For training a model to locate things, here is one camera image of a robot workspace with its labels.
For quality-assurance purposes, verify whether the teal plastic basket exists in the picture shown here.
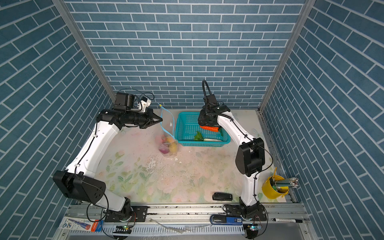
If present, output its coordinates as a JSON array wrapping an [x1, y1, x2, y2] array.
[[175, 112, 231, 147]]

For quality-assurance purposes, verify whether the purple onion toy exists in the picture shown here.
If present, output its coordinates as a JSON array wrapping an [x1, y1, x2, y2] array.
[[159, 148, 170, 154]]

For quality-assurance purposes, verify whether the green leafy vegetable toy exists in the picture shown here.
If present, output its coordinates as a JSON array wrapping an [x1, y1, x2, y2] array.
[[194, 131, 204, 141]]

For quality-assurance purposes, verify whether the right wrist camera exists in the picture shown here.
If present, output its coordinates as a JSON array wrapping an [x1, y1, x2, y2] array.
[[205, 94, 218, 107]]

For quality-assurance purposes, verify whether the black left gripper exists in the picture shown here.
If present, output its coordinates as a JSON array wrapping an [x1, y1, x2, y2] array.
[[125, 107, 163, 129]]

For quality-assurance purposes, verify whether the red blue printed box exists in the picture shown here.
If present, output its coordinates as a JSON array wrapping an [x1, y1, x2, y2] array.
[[59, 217, 102, 233]]

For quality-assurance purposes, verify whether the clear zip top bag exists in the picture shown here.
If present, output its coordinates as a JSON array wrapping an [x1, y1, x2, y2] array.
[[155, 105, 179, 157]]

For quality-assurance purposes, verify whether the blue black device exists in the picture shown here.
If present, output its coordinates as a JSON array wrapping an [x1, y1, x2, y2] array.
[[210, 215, 243, 226]]

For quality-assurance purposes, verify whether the orange carrot toy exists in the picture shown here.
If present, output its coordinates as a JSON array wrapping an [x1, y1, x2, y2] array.
[[200, 126, 219, 133]]

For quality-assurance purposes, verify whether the black stapler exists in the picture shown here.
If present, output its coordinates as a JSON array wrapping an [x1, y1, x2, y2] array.
[[212, 192, 233, 202]]

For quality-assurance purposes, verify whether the yellow potato toy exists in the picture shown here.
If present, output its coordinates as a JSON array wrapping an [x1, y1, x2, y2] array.
[[169, 142, 178, 154]]

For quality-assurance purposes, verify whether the bundle of pencils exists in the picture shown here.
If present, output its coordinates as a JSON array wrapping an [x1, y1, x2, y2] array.
[[274, 178, 299, 190]]

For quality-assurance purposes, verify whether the yellow pencil cup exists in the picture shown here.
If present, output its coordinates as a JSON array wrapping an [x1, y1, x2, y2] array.
[[262, 175, 289, 200]]

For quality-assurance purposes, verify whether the aluminium rail base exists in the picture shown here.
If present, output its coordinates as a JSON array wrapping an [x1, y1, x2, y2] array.
[[53, 203, 317, 240]]

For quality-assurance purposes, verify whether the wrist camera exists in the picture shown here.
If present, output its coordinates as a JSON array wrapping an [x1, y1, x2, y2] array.
[[113, 93, 152, 113], [205, 94, 218, 107]]

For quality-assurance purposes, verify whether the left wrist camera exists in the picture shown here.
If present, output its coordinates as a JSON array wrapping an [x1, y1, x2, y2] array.
[[113, 93, 152, 113]]

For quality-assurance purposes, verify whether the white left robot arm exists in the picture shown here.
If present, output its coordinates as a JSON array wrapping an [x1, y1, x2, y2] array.
[[53, 109, 162, 222]]

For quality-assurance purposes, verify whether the black marker pen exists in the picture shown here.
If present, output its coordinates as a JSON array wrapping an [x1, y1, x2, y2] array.
[[272, 218, 303, 223]]

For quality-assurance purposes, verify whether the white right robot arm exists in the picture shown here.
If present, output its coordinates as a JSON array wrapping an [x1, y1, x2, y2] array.
[[198, 104, 266, 219]]

